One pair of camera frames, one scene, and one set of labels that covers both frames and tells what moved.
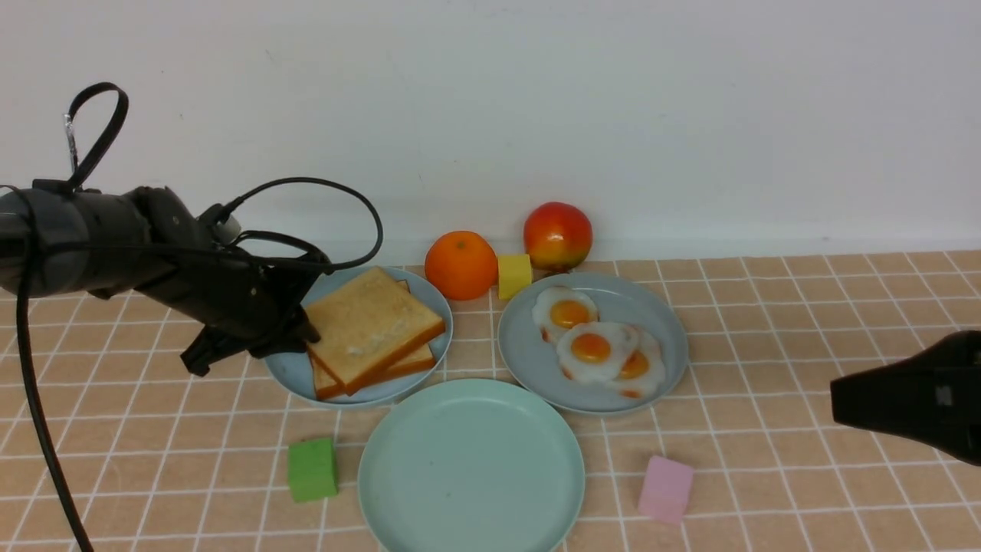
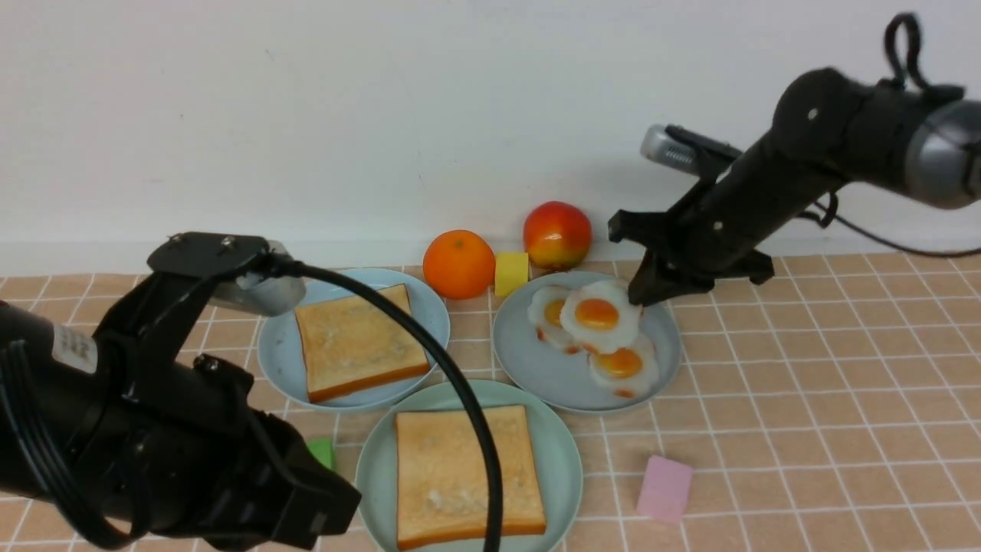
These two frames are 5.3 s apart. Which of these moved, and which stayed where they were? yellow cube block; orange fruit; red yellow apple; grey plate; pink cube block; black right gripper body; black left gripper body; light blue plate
Moved: black left gripper body; black right gripper body
Stayed: pink cube block; orange fruit; red yellow apple; light blue plate; yellow cube block; grey plate
